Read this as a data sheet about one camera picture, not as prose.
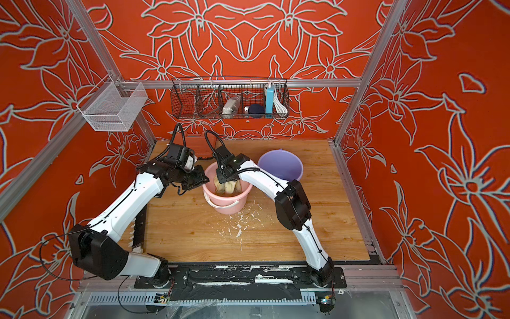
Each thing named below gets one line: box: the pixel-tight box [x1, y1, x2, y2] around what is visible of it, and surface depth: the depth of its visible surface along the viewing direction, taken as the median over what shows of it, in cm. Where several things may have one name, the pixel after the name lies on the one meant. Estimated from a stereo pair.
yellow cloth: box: [213, 173, 243, 195], surface depth 91 cm
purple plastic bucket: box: [257, 148, 304, 183], surface depth 92 cm
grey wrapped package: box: [221, 95, 242, 119], surface depth 94 cm
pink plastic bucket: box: [202, 161, 254, 216], surface depth 77 cm
